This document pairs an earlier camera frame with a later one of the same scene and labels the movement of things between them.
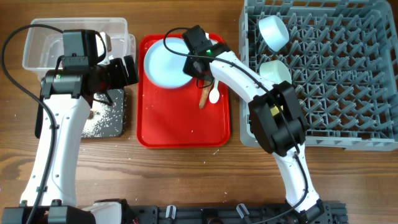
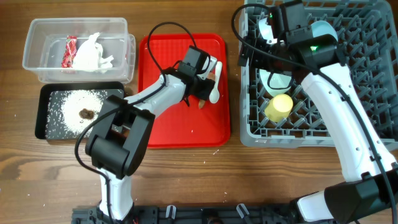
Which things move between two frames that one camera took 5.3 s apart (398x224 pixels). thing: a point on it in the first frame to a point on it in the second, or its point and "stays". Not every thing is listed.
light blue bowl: [273, 32] stays
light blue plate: [165, 68] to [322, 27]
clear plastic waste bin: [43, 46] stays
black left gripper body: [114, 76] to [203, 87]
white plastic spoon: [214, 94] stays
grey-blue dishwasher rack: [342, 58] stays
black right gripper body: [189, 68] to [263, 62]
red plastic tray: [171, 117] stays
